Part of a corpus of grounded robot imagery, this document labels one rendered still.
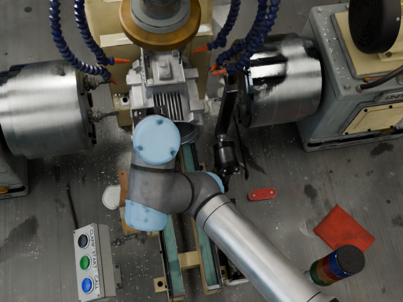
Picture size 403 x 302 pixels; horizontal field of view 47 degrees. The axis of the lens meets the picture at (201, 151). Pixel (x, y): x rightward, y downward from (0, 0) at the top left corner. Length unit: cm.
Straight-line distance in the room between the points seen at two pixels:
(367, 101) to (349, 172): 31
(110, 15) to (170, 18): 35
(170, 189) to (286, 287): 25
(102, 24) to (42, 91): 30
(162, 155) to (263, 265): 25
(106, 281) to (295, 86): 67
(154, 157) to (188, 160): 59
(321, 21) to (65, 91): 70
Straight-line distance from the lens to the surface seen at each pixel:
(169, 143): 73
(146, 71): 122
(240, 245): 80
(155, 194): 76
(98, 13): 132
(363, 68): 126
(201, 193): 85
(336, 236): 145
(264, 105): 121
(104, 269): 109
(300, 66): 123
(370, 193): 154
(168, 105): 119
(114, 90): 142
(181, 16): 102
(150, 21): 101
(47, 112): 116
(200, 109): 121
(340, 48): 129
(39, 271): 140
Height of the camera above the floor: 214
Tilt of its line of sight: 66 degrees down
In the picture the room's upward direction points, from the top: 9 degrees clockwise
